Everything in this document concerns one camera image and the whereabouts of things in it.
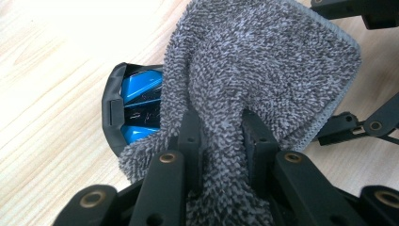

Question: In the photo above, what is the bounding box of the grey terry towel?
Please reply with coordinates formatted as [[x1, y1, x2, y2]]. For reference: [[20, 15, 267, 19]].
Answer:
[[117, 0, 363, 226]]

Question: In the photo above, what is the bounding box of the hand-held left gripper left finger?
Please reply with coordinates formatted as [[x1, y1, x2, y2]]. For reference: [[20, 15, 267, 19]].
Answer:
[[168, 109, 203, 192]]

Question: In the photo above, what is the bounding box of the blue toy car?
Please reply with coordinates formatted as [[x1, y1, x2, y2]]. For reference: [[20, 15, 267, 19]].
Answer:
[[101, 61, 165, 158]]

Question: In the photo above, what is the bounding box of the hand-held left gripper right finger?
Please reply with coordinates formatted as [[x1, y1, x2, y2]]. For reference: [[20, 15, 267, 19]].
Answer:
[[241, 107, 280, 190]]

